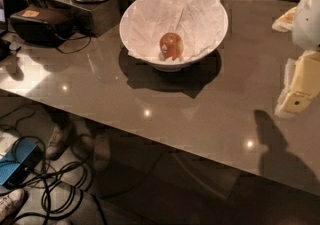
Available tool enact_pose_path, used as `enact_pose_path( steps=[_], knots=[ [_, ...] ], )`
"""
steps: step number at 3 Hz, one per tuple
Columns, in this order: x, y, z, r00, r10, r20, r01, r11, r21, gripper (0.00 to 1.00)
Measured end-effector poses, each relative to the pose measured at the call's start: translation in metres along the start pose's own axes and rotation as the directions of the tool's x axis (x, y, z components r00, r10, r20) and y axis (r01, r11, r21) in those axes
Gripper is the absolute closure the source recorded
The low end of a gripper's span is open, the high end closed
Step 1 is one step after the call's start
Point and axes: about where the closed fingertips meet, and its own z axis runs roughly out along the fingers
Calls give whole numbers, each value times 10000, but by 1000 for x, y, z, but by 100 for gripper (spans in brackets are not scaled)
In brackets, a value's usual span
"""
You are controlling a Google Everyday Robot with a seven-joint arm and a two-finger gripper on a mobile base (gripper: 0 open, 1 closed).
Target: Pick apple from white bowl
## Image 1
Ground red apple with sticker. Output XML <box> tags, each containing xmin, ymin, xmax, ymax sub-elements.
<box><xmin>159</xmin><ymin>32</ymin><xmax>184</xmax><ymax>60</ymax></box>

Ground blue box on floor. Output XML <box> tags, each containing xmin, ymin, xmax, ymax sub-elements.
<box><xmin>0</xmin><ymin>140</ymin><xmax>43</xmax><ymax>189</ymax></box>

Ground black VR headset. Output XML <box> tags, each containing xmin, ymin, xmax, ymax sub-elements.
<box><xmin>10</xmin><ymin>5</ymin><xmax>75</xmax><ymax>47</ymax></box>

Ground white bowl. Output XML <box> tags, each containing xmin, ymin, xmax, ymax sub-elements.
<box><xmin>118</xmin><ymin>0</ymin><xmax>230</xmax><ymax>73</ymax></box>

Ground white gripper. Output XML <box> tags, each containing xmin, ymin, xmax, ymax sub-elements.
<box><xmin>272</xmin><ymin>0</ymin><xmax>320</xmax><ymax>118</ymax></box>

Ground white shoe under table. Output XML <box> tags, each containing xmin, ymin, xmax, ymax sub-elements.
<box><xmin>46</xmin><ymin>124</ymin><xmax>73</xmax><ymax>161</ymax></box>

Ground black floor cables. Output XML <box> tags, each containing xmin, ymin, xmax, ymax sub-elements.
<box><xmin>0</xmin><ymin>103</ymin><xmax>108</xmax><ymax>225</ymax></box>

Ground dark square pedestal box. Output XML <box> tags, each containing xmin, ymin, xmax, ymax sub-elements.
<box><xmin>53</xmin><ymin>0</ymin><xmax>121</xmax><ymax>37</ymax></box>

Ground white crumpled paper liner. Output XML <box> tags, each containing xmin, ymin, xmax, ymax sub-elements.
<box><xmin>127</xmin><ymin>0</ymin><xmax>225</xmax><ymax>63</ymax></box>

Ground white shoe bottom left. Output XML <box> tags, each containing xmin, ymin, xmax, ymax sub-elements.
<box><xmin>0</xmin><ymin>189</ymin><xmax>25</xmax><ymax>222</ymax></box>

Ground black headset cable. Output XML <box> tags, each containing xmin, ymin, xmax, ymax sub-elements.
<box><xmin>54</xmin><ymin>33</ymin><xmax>93</xmax><ymax>55</ymax></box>

